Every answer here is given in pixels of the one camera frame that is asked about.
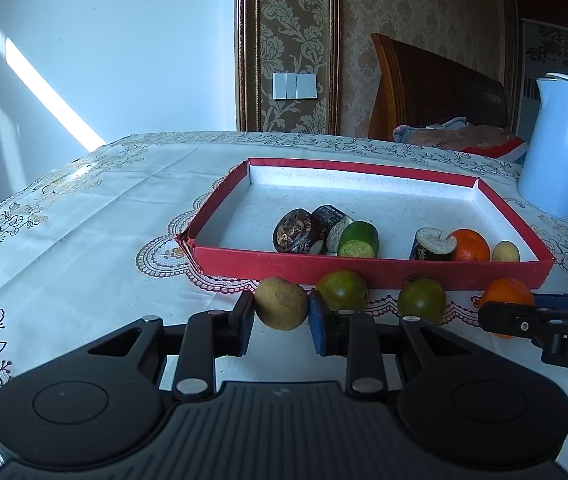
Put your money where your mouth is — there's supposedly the patterned wardrobe door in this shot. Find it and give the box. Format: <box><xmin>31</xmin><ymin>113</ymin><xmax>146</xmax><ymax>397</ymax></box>
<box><xmin>516</xmin><ymin>21</ymin><xmax>568</xmax><ymax>141</ymax></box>

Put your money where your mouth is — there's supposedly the small yellow longan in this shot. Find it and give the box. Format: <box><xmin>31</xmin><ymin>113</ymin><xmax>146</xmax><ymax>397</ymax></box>
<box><xmin>491</xmin><ymin>240</ymin><xmax>520</xmax><ymax>262</ymax></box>

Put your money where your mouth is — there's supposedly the pink patterned pillow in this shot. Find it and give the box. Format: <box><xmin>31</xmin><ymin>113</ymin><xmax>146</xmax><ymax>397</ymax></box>
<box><xmin>392</xmin><ymin>117</ymin><xmax>529</xmax><ymax>162</ymax></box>

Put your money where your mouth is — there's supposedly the white wall switch panel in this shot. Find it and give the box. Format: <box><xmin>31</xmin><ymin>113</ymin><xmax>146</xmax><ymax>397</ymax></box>
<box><xmin>272</xmin><ymin>73</ymin><xmax>317</xmax><ymax>100</ymax></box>

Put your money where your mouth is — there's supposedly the large orange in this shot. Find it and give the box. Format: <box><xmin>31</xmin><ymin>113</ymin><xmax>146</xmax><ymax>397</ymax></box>
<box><xmin>478</xmin><ymin>276</ymin><xmax>536</xmax><ymax>339</ymax></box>

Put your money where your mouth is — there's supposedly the green cucumber chunk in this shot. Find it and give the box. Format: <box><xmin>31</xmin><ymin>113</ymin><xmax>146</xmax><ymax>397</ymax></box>
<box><xmin>337</xmin><ymin>221</ymin><xmax>379</xmax><ymax>258</ymax></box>

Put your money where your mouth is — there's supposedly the light blue electric kettle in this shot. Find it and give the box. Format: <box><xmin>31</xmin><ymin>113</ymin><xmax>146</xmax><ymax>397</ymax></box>
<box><xmin>518</xmin><ymin>73</ymin><xmax>568</xmax><ymax>220</ymax></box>

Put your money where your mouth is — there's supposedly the red shallow box tray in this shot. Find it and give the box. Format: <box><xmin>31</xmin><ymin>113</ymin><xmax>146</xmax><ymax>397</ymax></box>
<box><xmin>177</xmin><ymin>158</ymin><xmax>555</xmax><ymax>290</ymax></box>

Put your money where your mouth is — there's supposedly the green tomato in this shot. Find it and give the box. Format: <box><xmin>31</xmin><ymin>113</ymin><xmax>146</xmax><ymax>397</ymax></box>
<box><xmin>315</xmin><ymin>270</ymin><xmax>369</xmax><ymax>311</ymax></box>
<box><xmin>398</xmin><ymin>278</ymin><xmax>446</xmax><ymax>324</ymax></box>

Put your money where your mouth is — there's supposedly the small orange mandarin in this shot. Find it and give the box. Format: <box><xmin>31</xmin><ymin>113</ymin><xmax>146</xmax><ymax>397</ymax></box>
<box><xmin>448</xmin><ymin>229</ymin><xmax>491</xmax><ymax>262</ymax></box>

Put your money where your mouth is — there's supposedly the dark wooden wall frame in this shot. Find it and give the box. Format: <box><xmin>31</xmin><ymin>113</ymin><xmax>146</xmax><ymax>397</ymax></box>
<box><xmin>235</xmin><ymin>0</ymin><xmax>341</xmax><ymax>134</ymax></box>

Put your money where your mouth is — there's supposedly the round dark brown fruit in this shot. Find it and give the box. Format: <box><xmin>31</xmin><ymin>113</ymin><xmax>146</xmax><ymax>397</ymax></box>
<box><xmin>273</xmin><ymin>208</ymin><xmax>324</xmax><ymax>255</ymax></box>

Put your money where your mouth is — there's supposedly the brown round kiwi-like fruit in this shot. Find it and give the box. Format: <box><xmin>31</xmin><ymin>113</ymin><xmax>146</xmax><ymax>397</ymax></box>
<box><xmin>253</xmin><ymin>276</ymin><xmax>308</xmax><ymax>330</ymax></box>

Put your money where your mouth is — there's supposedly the floral white tablecloth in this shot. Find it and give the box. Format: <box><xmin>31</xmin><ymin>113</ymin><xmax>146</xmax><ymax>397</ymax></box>
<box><xmin>0</xmin><ymin>130</ymin><xmax>568</xmax><ymax>480</ymax></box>

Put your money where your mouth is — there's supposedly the dark eggplant chunk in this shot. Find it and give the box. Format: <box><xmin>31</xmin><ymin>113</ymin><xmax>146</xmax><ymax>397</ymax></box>
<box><xmin>312</xmin><ymin>205</ymin><xmax>354</xmax><ymax>254</ymax></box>
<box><xmin>410</xmin><ymin>228</ymin><xmax>457</xmax><ymax>261</ymax></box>

